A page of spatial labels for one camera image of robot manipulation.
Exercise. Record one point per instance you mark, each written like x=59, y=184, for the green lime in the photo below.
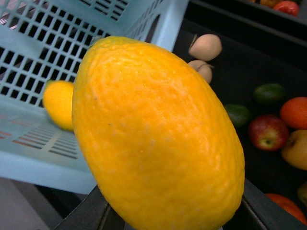
x=269, y=93
x=239, y=114

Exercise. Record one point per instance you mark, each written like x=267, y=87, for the small orange tangerine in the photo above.
x=294, y=113

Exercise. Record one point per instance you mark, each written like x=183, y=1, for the light teal plastic shopping basket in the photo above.
x=42, y=43

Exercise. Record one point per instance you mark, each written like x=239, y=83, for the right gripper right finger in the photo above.
x=258, y=212

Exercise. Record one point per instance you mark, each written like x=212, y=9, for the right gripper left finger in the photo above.
x=93, y=213

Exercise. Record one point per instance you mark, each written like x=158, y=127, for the green lime upper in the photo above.
x=269, y=93

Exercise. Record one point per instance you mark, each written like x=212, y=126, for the white pear lying sideways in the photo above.
x=205, y=47

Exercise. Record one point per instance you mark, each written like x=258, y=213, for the yellow-orange apple front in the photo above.
x=294, y=151

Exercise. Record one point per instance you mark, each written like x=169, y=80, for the white pear upright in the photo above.
x=203, y=68

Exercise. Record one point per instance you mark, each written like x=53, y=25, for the yellow lemon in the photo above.
x=156, y=138

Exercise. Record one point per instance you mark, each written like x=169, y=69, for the large orange front centre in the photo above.
x=288, y=206

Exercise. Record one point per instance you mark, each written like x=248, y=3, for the green lime lower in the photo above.
x=239, y=114

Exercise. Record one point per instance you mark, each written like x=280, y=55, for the red apple in cluster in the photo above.
x=268, y=132

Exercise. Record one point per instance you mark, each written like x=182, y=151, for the brown kiwi lower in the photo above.
x=302, y=193

